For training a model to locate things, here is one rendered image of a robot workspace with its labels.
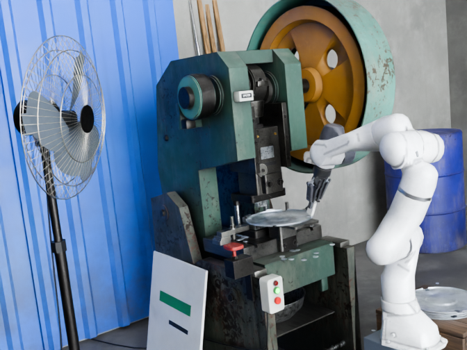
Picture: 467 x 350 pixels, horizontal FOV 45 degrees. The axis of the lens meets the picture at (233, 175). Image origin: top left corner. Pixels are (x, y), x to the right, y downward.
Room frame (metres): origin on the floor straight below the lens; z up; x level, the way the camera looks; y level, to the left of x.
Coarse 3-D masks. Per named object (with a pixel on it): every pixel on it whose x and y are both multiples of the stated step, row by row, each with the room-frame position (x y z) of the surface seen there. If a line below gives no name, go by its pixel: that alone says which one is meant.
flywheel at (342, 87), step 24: (288, 24) 2.74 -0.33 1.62; (312, 24) 2.66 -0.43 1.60; (336, 24) 2.50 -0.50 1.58; (264, 48) 2.89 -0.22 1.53; (288, 48) 2.80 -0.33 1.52; (312, 48) 2.67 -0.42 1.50; (336, 48) 2.55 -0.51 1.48; (360, 48) 2.42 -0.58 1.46; (312, 72) 2.64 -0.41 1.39; (336, 72) 2.56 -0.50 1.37; (360, 72) 2.41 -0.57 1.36; (312, 96) 2.64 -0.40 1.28; (336, 96) 2.57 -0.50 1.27; (360, 96) 2.41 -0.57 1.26; (312, 120) 2.70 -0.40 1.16; (336, 120) 2.58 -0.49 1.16; (360, 120) 2.43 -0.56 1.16; (312, 144) 2.71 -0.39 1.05
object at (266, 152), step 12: (264, 132) 2.42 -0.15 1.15; (276, 132) 2.45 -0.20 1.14; (264, 144) 2.41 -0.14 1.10; (276, 144) 2.45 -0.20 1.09; (264, 156) 2.41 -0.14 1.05; (276, 156) 2.45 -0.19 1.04; (264, 168) 2.39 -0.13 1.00; (276, 168) 2.44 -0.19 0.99; (240, 180) 2.46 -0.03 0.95; (252, 180) 2.39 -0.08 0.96; (264, 180) 2.37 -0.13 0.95; (276, 180) 2.40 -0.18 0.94; (240, 192) 2.47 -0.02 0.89; (252, 192) 2.40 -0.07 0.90; (264, 192) 2.38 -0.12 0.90
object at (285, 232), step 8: (296, 224) 2.24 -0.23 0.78; (304, 224) 2.23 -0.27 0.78; (312, 224) 2.26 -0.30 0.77; (272, 232) 2.35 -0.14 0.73; (280, 232) 2.32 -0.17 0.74; (288, 232) 2.34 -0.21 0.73; (296, 232) 2.37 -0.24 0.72; (280, 240) 2.32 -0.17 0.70; (288, 240) 2.34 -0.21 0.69; (296, 240) 2.36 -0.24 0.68; (280, 248) 2.32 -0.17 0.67; (288, 248) 2.34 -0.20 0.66
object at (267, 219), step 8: (256, 216) 2.46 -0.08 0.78; (264, 216) 2.45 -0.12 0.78; (272, 216) 2.40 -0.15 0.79; (280, 216) 2.39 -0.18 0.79; (288, 216) 2.37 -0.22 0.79; (296, 216) 2.38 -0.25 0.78; (304, 216) 2.37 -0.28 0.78; (312, 216) 2.33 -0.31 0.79; (256, 224) 2.28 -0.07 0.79; (264, 224) 2.29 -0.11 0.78; (272, 224) 2.28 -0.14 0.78; (280, 224) 2.24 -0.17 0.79; (288, 224) 2.24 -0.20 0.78
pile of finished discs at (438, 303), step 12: (420, 288) 2.43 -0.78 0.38; (432, 288) 2.43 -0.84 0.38; (444, 288) 2.42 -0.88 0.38; (456, 288) 2.39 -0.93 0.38; (420, 300) 2.31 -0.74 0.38; (432, 300) 2.29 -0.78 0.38; (444, 300) 2.27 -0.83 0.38; (456, 300) 2.26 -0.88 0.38; (432, 312) 2.18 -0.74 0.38; (444, 312) 2.16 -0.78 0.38; (456, 312) 2.15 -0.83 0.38
